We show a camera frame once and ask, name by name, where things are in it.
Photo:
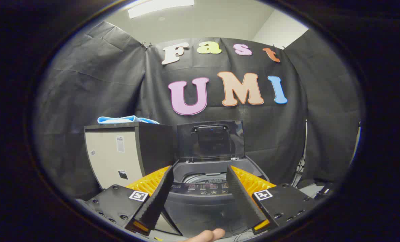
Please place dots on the black backdrop cloth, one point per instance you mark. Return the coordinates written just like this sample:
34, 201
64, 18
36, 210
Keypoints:
85, 84

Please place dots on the light blue polo shirt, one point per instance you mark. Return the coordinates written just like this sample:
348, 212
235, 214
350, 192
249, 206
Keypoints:
119, 119

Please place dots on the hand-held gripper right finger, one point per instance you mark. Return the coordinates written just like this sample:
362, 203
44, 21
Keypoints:
240, 195

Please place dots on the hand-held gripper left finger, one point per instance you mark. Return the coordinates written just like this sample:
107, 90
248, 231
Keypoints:
159, 195

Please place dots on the grey washing machine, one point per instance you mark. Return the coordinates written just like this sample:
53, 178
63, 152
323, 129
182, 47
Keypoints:
200, 208

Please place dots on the dark washing machine lid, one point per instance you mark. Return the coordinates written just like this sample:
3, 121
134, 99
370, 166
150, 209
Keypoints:
186, 141

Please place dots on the small black box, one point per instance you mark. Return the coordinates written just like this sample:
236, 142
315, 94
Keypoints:
324, 191

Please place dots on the black and beige cabinet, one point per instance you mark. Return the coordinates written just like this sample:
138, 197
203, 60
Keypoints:
112, 154

